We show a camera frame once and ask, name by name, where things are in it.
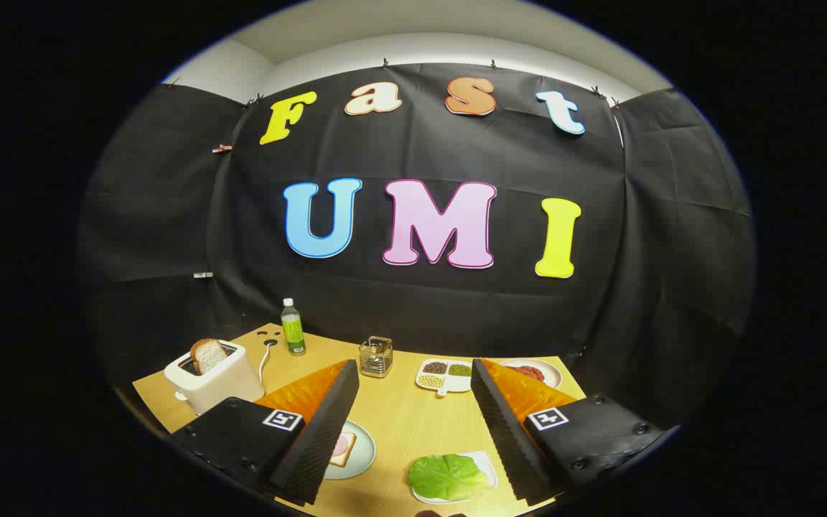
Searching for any toasted bread slice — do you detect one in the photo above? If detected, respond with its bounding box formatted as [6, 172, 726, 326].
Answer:
[190, 338, 229, 376]

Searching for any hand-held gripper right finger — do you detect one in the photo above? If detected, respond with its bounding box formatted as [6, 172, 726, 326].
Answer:
[469, 358, 681, 507]

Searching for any green label water bottle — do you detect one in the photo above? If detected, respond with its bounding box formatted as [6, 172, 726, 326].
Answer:
[281, 298, 307, 357]

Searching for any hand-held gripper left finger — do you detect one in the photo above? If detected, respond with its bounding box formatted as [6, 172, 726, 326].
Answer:
[169, 359, 360, 507]

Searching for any round white plate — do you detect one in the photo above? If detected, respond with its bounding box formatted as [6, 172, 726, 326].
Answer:
[500, 358, 563, 390]

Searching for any metal wire mesh holder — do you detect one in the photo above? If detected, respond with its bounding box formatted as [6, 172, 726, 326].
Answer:
[358, 335, 394, 379]

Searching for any white square plate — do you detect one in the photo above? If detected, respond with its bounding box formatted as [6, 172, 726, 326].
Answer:
[411, 450, 499, 505]

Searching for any pale green round plate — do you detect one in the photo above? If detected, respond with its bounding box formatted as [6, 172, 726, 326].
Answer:
[324, 420, 377, 480]

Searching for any white toaster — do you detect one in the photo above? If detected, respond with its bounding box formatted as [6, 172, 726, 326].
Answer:
[164, 340, 266, 416]

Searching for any green lettuce leaf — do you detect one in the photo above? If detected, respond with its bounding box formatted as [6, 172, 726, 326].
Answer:
[406, 454, 490, 502]

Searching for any white bread slice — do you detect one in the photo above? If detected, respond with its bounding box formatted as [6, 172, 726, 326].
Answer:
[327, 432, 358, 468]

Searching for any white toaster cable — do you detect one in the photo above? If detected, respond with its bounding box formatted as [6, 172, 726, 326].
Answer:
[258, 340, 279, 385]

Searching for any white divided dish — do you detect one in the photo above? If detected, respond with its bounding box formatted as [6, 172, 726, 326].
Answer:
[415, 358, 473, 397]

